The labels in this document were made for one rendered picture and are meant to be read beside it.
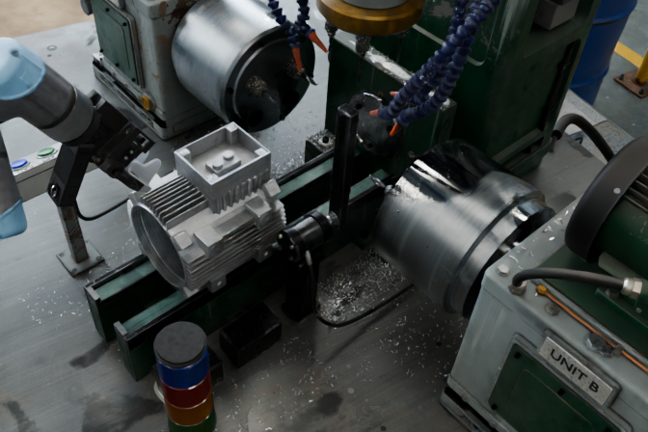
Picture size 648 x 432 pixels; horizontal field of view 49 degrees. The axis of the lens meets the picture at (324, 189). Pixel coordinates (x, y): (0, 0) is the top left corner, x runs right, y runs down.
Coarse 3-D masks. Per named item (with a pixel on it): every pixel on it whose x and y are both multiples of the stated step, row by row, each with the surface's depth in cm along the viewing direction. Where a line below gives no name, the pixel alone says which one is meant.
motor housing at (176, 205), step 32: (160, 192) 114; (192, 192) 114; (256, 192) 119; (160, 224) 111; (192, 224) 112; (224, 224) 115; (160, 256) 124; (192, 256) 111; (224, 256) 115; (192, 288) 114
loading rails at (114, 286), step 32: (320, 160) 147; (288, 192) 141; (320, 192) 149; (352, 192) 142; (288, 224) 135; (352, 224) 144; (96, 288) 122; (128, 288) 123; (160, 288) 130; (224, 288) 125; (256, 288) 133; (96, 320) 126; (128, 320) 118; (160, 320) 117; (192, 320) 124; (224, 320) 131; (128, 352) 117
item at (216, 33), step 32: (224, 0) 144; (256, 0) 148; (192, 32) 143; (224, 32) 139; (256, 32) 137; (192, 64) 143; (224, 64) 137; (256, 64) 140; (288, 64) 145; (224, 96) 139; (256, 96) 141; (288, 96) 151; (256, 128) 152
